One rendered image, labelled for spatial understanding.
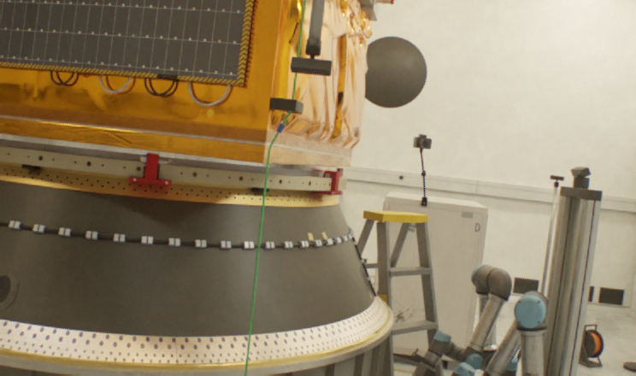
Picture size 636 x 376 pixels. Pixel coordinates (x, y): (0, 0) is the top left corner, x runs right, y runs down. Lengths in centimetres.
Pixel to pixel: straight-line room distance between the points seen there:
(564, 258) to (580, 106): 724
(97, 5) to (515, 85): 861
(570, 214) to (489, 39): 722
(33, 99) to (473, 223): 455
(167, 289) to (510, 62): 858
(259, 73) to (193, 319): 73
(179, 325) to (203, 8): 88
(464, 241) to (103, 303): 439
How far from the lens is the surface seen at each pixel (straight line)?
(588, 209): 281
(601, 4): 1055
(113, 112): 185
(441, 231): 590
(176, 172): 201
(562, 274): 309
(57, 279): 197
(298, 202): 230
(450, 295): 598
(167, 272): 196
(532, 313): 254
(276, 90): 172
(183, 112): 176
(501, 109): 998
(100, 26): 185
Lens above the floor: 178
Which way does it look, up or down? 2 degrees down
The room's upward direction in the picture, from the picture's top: 6 degrees clockwise
